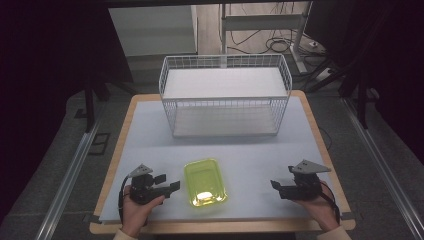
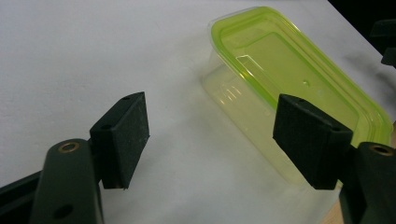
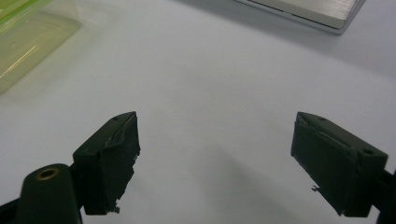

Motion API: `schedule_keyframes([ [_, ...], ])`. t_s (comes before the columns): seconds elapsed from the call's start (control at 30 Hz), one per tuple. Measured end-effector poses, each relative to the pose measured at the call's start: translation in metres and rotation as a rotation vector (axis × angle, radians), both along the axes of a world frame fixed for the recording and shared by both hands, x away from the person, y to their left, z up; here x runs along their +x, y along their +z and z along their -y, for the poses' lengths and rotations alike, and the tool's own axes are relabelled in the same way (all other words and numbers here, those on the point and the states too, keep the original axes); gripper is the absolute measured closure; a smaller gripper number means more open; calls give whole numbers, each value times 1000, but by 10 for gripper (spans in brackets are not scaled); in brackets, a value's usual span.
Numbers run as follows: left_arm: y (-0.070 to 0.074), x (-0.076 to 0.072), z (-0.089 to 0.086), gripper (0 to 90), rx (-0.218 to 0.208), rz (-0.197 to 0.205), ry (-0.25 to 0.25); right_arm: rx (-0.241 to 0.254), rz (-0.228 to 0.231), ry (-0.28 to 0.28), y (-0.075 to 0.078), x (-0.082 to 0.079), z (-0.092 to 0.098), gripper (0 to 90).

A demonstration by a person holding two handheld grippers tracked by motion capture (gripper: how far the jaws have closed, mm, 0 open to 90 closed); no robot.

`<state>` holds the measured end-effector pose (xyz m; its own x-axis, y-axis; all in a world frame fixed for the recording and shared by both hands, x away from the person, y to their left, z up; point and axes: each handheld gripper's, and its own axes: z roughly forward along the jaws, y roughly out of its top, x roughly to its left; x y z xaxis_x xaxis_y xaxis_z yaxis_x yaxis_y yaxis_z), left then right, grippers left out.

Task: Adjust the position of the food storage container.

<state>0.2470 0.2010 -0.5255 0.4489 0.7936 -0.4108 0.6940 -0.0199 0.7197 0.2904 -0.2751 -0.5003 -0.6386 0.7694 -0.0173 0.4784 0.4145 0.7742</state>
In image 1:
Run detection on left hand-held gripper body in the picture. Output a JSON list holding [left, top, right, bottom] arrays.
[[128, 163, 172, 205]]

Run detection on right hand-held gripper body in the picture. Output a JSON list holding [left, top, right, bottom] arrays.
[[279, 159, 332, 202]]

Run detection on green plastic tray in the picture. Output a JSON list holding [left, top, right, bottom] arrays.
[[183, 158, 229, 208]]

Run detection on white wire shelf rack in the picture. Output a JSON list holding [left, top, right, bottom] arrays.
[[158, 53, 294, 138]]

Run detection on person's left hand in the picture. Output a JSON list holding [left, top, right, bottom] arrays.
[[120, 184, 166, 239]]

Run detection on person's right hand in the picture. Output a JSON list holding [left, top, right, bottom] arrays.
[[294, 180, 341, 233]]

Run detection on pale blue table mat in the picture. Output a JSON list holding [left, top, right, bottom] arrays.
[[98, 96, 348, 224]]

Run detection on black floor plate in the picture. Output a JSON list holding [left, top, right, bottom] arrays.
[[87, 132, 112, 157]]

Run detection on black metal stand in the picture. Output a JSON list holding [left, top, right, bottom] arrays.
[[81, 74, 138, 134], [305, 56, 381, 130]]

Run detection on white power strip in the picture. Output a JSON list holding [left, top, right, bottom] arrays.
[[307, 39, 328, 56]]

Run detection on dark curtain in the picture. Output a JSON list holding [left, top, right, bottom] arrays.
[[0, 0, 134, 224], [304, 0, 424, 166]]

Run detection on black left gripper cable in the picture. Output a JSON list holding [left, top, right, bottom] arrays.
[[117, 174, 132, 225]]

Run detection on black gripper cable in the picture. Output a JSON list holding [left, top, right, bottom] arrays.
[[319, 180, 342, 225], [117, 174, 132, 225]]

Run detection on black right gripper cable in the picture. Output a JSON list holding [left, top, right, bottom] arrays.
[[319, 180, 342, 225]]

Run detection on aluminium floor rail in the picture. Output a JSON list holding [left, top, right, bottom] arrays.
[[341, 97, 424, 240], [34, 119, 102, 240]]

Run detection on black floor cables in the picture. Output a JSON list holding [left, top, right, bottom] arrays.
[[229, 2, 321, 59]]

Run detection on white metal desk frame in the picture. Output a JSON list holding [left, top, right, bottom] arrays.
[[219, 1, 315, 75]]

